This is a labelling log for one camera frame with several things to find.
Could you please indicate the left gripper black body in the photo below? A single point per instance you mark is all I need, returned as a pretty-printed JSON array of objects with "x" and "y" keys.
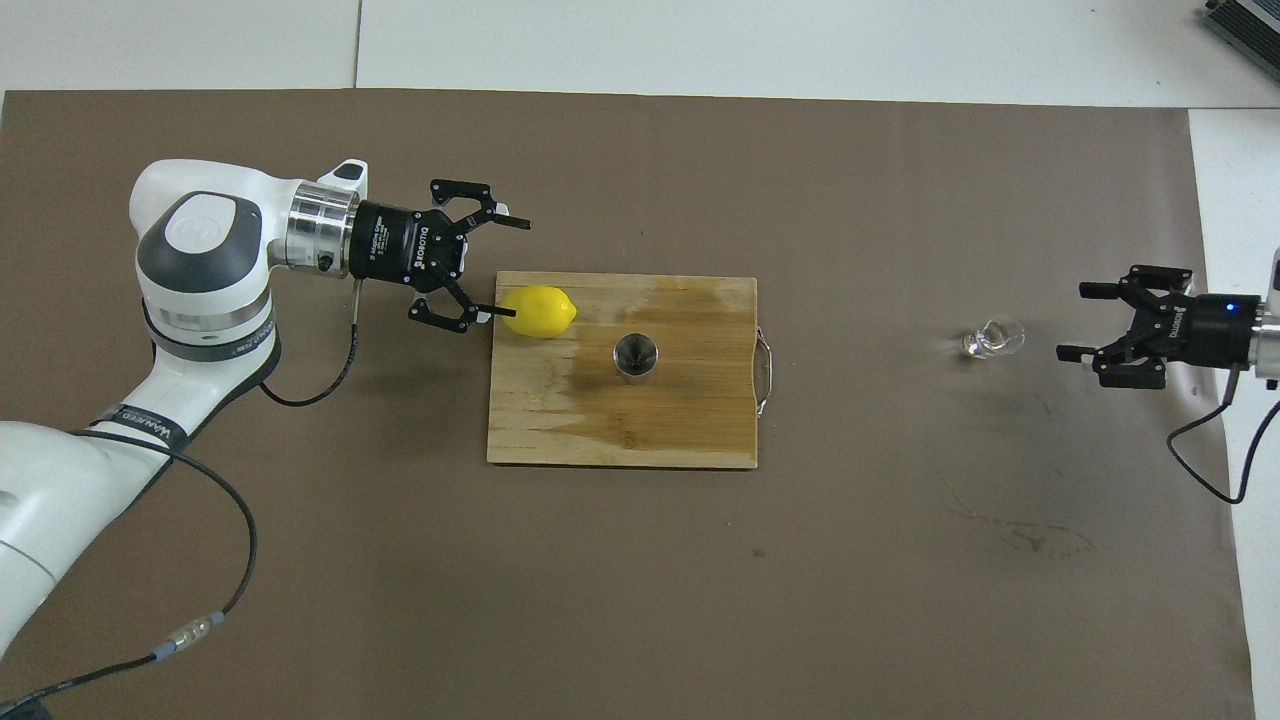
[{"x": 400, "y": 245}]

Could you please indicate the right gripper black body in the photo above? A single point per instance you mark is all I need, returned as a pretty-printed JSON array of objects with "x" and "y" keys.
[{"x": 1215, "y": 330}]

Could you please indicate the small clear glass cup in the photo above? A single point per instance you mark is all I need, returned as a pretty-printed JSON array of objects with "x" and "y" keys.
[{"x": 992, "y": 338}]

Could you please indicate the steel double jigger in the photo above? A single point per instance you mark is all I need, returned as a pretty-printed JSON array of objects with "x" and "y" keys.
[{"x": 635, "y": 358}]

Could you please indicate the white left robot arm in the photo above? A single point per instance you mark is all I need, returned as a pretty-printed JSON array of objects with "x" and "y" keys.
[{"x": 200, "y": 240}]

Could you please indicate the yellow lemon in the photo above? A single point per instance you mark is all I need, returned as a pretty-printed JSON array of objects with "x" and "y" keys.
[{"x": 538, "y": 311}]

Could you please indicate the wooden cutting board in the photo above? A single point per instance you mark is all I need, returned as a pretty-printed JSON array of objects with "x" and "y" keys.
[{"x": 560, "y": 410}]

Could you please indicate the grey ribbed metal device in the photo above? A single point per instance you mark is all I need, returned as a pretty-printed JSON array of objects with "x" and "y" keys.
[{"x": 1250, "y": 22}]

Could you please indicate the brown paper table mat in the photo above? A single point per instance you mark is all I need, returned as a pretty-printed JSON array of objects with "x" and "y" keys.
[{"x": 900, "y": 600}]

